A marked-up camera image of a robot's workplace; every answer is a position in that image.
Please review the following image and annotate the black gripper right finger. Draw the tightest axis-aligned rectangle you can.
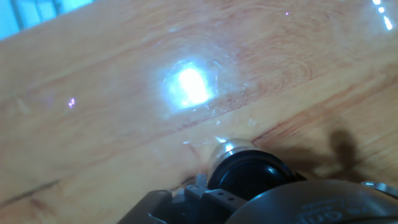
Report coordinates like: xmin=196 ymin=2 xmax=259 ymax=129
xmin=291 ymin=172 xmax=398 ymax=199

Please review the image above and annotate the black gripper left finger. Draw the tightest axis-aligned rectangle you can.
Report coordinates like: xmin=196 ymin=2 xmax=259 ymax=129
xmin=118 ymin=174 xmax=248 ymax=224

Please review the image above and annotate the clear glass jar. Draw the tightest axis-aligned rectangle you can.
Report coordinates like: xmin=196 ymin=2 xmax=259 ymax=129
xmin=205 ymin=138 xmax=265 ymax=175

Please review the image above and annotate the wooden board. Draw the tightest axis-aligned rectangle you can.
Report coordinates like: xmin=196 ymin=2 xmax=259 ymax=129
xmin=0 ymin=0 xmax=398 ymax=224

